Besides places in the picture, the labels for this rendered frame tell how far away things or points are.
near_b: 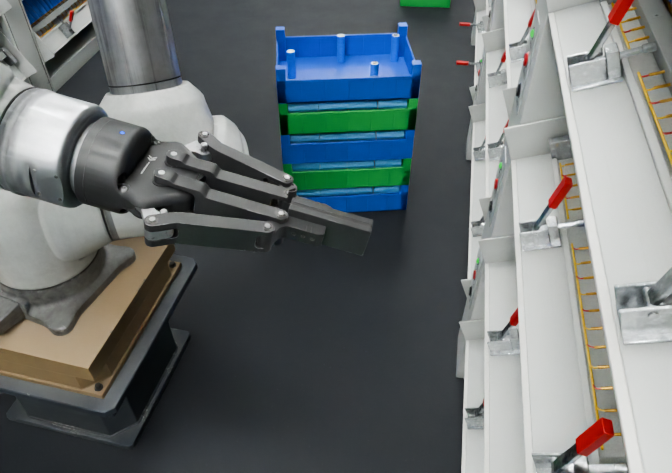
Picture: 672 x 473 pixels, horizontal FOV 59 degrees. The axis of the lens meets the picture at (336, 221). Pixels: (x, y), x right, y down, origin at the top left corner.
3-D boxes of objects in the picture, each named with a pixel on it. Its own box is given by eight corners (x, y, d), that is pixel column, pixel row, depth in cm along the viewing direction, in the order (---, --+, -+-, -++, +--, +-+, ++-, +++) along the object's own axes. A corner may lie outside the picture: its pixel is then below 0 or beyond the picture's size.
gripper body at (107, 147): (118, 163, 55) (214, 190, 55) (72, 224, 49) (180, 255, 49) (114, 95, 49) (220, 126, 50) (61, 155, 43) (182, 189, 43)
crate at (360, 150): (282, 164, 135) (280, 135, 130) (282, 116, 150) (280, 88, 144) (412, 158, 137) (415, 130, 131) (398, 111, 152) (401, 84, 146)
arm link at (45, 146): (5, 214, 49) (74, 234, 49) (-18, 127, 43) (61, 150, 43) (62, 150, 55) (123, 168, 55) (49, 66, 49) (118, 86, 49)
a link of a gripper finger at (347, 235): (290, 202, 48) (288, 208, 48) (372, 226, 48) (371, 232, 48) (285, 227, 50) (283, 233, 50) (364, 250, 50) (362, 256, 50)
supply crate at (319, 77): (278, 104, 124) (275, 69, 119) (277, 58, 139) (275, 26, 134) (418, 98, 126) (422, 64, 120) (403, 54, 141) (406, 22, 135)
